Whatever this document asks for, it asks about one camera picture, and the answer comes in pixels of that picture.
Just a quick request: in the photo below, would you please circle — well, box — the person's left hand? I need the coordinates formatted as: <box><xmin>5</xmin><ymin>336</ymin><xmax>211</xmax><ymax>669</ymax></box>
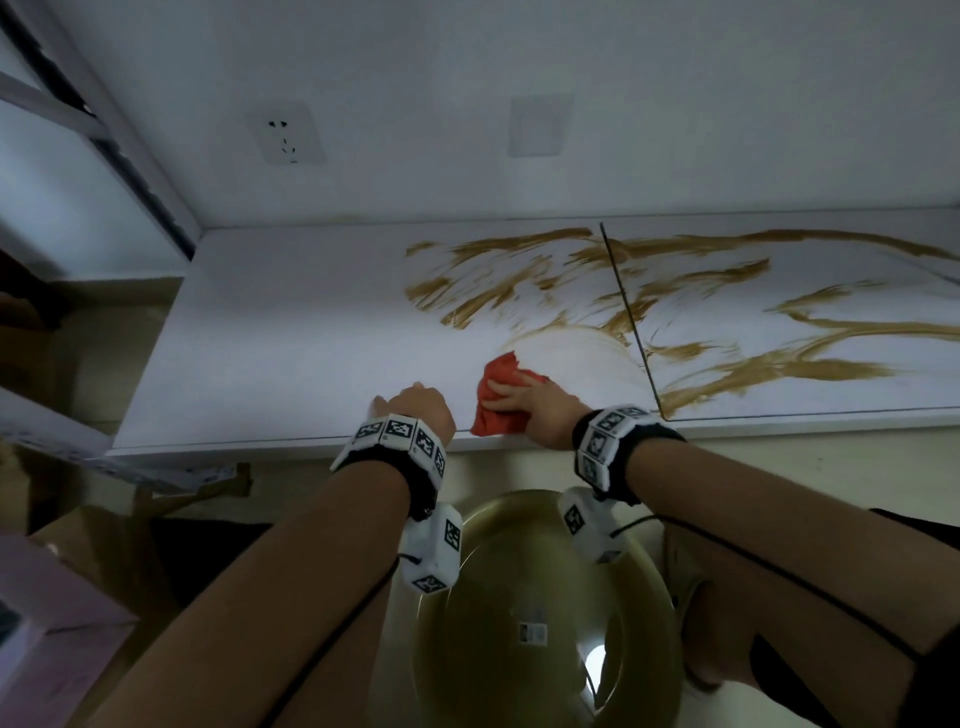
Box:
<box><xmin>367</xmin><ymin>382</ymin><xmax>457</xmax><ymax>445</ymax></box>

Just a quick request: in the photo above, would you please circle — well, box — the person's right hand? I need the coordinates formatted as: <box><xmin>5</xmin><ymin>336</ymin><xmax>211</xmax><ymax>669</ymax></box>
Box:
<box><xmin>479</xmin><ymin>371</ymin><xmax>594</xmax><ymax>451</ymax></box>

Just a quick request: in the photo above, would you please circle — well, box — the red cleaning cloth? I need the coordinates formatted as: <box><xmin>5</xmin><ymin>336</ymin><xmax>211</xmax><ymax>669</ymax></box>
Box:
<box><xmin>470</xmin><ymin>350</ymin><xmax>553</xmax><ymax>438</ymax></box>

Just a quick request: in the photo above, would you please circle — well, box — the white metal shelf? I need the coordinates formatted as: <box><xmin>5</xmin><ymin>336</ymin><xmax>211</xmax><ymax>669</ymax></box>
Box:
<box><xmin>0</xmin><ymin>0</ymin><xmax>960</xmax><ymax>489</ymax></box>

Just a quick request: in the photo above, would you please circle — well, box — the pink box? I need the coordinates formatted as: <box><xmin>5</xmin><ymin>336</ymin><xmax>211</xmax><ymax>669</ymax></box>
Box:
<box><xmin>0</xmin><ymin>532</ymin><xmax>140</xmax><ymax>728</ymax></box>

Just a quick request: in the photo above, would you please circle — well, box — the person's left forearm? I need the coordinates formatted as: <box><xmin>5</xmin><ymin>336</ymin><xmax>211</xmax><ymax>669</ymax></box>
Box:
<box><xmin>86</xmin><ymin>461</ymin><xmax>412</xmax><ymax>728</ymax></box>

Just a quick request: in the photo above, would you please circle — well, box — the person's right forearm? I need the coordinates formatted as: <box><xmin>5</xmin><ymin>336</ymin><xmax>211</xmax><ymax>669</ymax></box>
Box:
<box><xmin>626</xmin><ymin>438</ymin><xmax>960</xmax><ymax>728</ymax></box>

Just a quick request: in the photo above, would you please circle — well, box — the black left wristband with markers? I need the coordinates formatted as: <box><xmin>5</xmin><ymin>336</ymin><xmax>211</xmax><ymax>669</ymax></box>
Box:
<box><xmin>329</xmin><ymin>413</ymin><xmax>448</xmax><ymax>523</ymax></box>

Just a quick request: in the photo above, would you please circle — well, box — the black wristband with markers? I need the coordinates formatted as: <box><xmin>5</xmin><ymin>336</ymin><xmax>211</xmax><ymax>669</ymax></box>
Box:
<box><xmin>572</xmin><ymin>404</ymin><xmax>688</xmax><ymax>505</ymax></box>
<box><xmin>329</xmin><ymin>413</ymin><xmax>448</xmax><ymax>523</ymax></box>

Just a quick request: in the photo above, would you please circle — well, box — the black right wristband with markers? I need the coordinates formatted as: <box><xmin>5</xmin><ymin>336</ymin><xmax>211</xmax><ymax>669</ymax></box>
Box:
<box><xmin>572</xmin><ymin>404</ymin><xmax>688</xmax><ymax>505</ymax></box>

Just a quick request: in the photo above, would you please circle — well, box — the yellow plastic basin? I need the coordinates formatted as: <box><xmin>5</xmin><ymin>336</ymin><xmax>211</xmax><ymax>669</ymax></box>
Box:
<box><xmin>412</xmin><ymin>488</ymin><xmax>685</xmax><ymax>728</ymax></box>

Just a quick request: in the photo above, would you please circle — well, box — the pile of cardboard boxes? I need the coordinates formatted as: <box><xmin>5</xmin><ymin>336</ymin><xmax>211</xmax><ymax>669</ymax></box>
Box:
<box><xmin>0</xmin><ymin>299</ymin><xmax>256</xmax><ymax>609</ymax></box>

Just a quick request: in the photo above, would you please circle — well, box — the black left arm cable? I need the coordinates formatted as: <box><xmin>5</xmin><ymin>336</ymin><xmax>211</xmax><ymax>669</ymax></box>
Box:
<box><xmin>258</xmin><ymin>553</ymin><xmax>425</xmax><ymax>728</ymax></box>

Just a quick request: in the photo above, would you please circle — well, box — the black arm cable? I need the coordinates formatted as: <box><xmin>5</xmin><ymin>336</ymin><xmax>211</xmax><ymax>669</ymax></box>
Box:
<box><xmin>258</xmin><ymin>553</ymin><xmax>425</xmax><ymax>728</ymax></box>
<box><xmin>611</xmin><ymin>513</ymin><xmax>924</xmax><ymax>665</ymax></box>

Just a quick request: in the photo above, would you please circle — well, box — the blank white wall plate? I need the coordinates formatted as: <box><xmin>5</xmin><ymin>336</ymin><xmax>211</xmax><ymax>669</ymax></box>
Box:
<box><xmin>508</xmin><ymin>93</ymin><xmax>573</xmax><ymax>159</ymax></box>

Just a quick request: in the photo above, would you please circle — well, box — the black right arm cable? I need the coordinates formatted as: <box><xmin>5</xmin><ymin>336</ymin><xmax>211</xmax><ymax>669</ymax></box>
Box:
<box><xmin>611</xmin><ymin>513</ymin><xmax>924</xmax><ymax>665</ymax></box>

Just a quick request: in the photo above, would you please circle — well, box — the white wall socket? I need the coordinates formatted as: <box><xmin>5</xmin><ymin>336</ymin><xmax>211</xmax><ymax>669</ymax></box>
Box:
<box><xmin>251</xmin><ymin>101</ymin><xmax>328</xmax><ymax>166</ymax></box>

